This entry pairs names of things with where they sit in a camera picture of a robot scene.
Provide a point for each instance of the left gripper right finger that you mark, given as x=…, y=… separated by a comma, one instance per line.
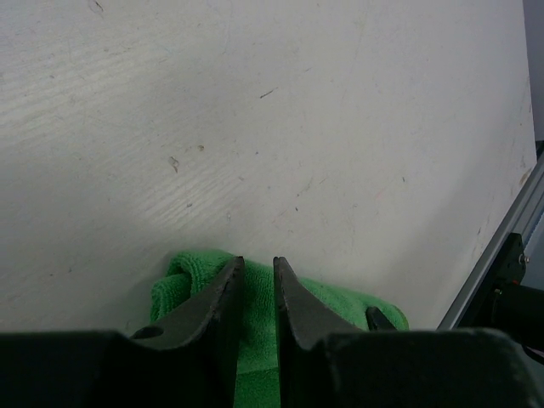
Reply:
x=324, y=361

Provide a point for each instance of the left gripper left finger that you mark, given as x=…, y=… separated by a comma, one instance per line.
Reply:
x=188, y=357

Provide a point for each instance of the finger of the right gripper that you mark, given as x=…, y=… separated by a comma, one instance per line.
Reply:
x=378, y=321

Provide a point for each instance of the green microfiber towel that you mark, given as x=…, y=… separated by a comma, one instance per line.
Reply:
x=257, y=382

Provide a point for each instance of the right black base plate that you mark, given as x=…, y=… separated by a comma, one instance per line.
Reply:
x=508, y=305

